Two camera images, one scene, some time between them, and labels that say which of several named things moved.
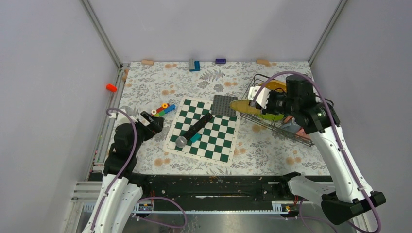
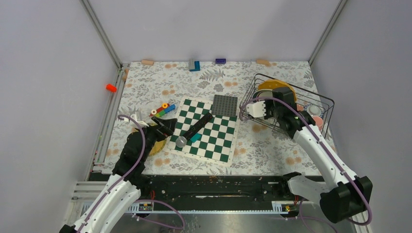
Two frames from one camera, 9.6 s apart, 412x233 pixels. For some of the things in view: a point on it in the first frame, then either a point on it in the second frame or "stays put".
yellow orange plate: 275,85 stays put
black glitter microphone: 181,141 stays put
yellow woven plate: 243,106 → 157,147
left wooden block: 147,62 stays put
